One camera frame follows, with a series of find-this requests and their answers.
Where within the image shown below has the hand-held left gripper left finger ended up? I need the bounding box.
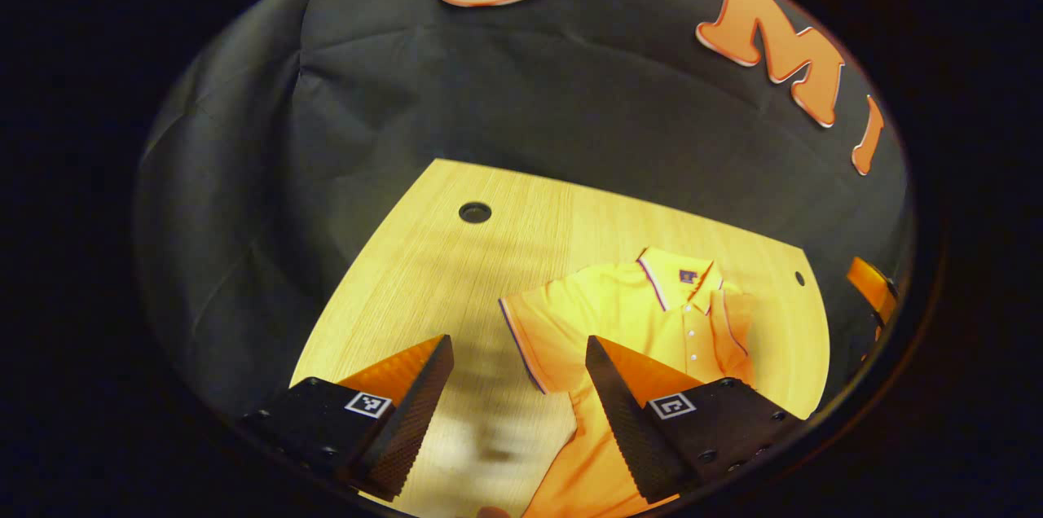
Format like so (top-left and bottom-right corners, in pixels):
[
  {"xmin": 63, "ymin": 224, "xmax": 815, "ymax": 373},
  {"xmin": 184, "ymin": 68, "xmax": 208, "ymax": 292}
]
[{"xmin": 236, "ymin": 333, "xmax": 455, "ymax": 503}]

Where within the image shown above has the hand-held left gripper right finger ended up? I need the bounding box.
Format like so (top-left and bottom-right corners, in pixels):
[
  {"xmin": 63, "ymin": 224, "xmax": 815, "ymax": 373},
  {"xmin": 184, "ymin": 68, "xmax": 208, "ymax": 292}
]
[{"xmin": 585, "ymin": 335, "xmax": 808, "ymax": 504}]

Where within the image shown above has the orange polo T-shirt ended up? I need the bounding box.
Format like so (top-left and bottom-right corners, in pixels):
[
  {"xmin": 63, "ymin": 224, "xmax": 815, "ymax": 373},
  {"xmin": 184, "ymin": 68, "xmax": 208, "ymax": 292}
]
[{"xmin": 499, "ymin": 247, "xmax": 759, "ymax": 518}]

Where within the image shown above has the black backdrop cloth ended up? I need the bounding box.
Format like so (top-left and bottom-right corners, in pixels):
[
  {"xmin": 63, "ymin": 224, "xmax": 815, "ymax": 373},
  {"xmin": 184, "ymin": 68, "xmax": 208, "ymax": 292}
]
[{"xmin": 134, "ymin": 0, "xmax": 913, "ymax": 421}]

